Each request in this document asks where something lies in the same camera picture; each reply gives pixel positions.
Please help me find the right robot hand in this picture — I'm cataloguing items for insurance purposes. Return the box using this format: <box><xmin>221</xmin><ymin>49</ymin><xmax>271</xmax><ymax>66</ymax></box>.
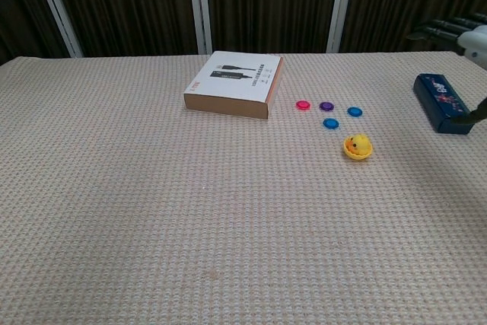
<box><xmin>405</xmin><ymin>11</ymin><xmax>487</xmax><ymax>129</ymax></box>

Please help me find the yellow rubber duck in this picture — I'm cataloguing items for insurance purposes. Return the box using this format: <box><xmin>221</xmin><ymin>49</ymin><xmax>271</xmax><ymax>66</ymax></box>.
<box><xmin>347</xmin><ymin>133</ymin><xmax>371</xmax><ymax>155</ymax></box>

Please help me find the dark blue printed box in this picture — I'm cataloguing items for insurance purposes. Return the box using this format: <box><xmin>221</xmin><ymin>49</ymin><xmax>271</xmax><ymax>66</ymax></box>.
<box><xmin>412</xmin><ymin>72</ymin><xmax>478</xmax><ymax>135</ymax></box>

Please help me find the yellow eggshell cup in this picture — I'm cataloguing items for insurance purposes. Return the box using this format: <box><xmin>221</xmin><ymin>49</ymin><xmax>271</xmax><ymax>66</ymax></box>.
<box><xmin>342</xmin><ymin>134</ymin><xmax>374</xmax><ymax>163</ymax></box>

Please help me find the dark pleated curtain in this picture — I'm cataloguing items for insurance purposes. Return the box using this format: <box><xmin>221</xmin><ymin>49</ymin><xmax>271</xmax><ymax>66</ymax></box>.
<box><xmin>0</xmin><ymin>0</ymin><xmax>487</xmax><ymax>65</ymax></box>

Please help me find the beige woven tablecloth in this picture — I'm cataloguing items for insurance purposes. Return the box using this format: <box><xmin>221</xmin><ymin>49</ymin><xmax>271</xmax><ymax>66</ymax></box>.
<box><xmin>0</xmin><ymin>49</ymin><xmax>487</xmax><ymax>325</ymax></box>

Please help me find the white frame post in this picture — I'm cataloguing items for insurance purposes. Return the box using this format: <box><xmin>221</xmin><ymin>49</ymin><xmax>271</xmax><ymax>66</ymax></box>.
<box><xmin>326</xmin><ymin>0</ymin><xmax>357</xmax><ymax>54</ymax></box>
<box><xmin>29</xmin><ymin>0</ymin><xmax>84</xmax><ymax>59</ymax></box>
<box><xmin>186</xmin><ymin>0</ymin><xmax>214</xmax><ymax>56</ymax></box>

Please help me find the white cable product box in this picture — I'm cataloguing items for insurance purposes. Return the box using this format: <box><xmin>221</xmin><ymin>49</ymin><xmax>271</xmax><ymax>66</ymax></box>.
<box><xmin>183</xmin><ymin>50</ymin><xmax>285</xmax><ymax>121</ymax></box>

